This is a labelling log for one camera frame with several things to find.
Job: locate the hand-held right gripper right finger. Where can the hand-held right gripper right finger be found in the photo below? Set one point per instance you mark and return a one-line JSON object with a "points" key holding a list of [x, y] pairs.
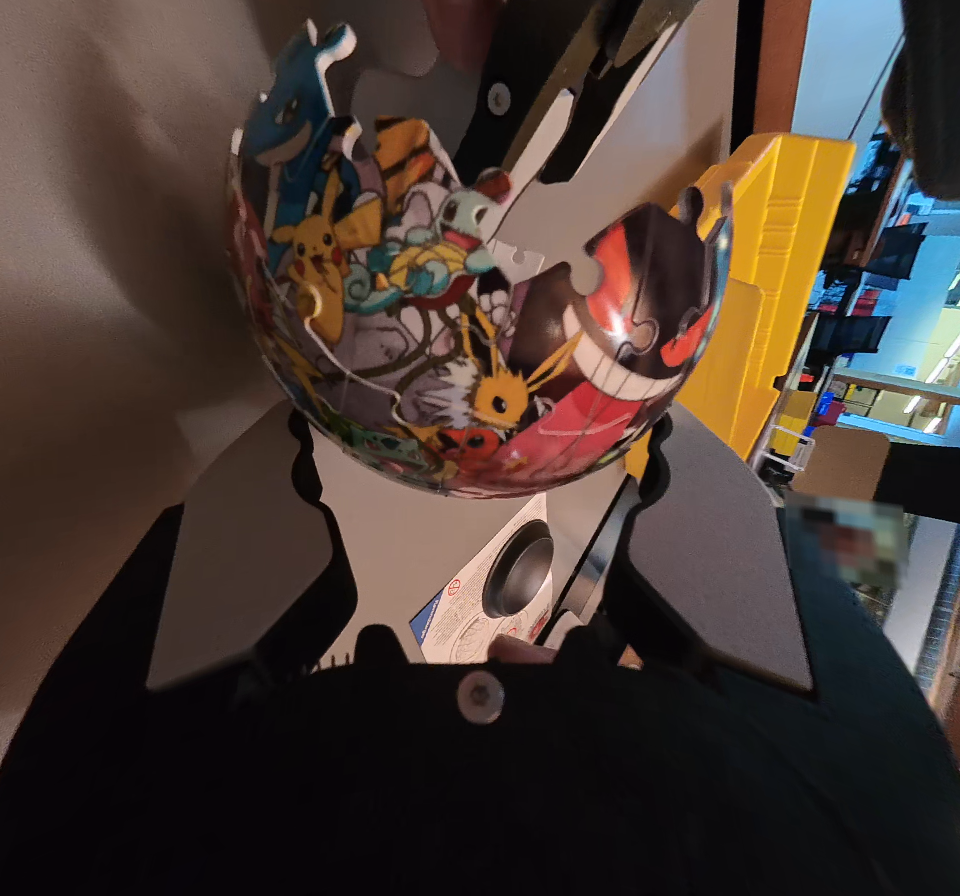
{"points": [[720, 559]]}

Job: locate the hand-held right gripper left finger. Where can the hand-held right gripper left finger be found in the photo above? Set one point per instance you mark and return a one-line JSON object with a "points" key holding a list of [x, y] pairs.
{"points": [[240, 559]]}

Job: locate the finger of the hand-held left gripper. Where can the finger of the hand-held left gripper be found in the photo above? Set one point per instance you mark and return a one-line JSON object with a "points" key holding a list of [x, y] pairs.
{"points": [[600, 109], [536, 139]]}

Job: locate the single jigsaw puzzle piece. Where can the single jigsaw puzzle piece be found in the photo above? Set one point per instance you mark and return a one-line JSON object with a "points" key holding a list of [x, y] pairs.
{"points": [[521, 259]]}

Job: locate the colourful cartoon puzzle ball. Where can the colourful cartoon puzzle ball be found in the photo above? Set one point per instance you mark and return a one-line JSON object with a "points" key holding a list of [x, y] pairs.
{"points": [[390, 326]]}

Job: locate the black round ball stand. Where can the black round ball stand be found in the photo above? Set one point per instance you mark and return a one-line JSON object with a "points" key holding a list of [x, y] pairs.
{"points": [[519, 570]]}

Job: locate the person's right hand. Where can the person's right hand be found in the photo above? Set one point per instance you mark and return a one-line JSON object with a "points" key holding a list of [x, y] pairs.
{"points": [[525, 650]]}

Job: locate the brown rounded panel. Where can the brown rounded panel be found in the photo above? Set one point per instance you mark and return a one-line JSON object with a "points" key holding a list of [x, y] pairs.
{"points": [[851, 461]]}

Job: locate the white printed instruction sheet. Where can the white printed instruction sheet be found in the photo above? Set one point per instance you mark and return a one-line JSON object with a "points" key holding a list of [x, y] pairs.
{"points": [[450, 619]]}

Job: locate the black rectangular panel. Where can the black rectangular panel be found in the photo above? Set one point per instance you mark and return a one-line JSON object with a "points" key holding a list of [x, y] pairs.
{"points": [[922, 476]]}

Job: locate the yellow plastic bin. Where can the yellow plastic bin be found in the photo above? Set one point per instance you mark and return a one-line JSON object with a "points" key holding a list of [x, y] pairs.
{"points": [[780, 274]]}

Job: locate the brown wooden post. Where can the brown wooden post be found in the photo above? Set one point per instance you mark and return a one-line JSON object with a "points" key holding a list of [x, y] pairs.
{"points": [[784, 34]]}

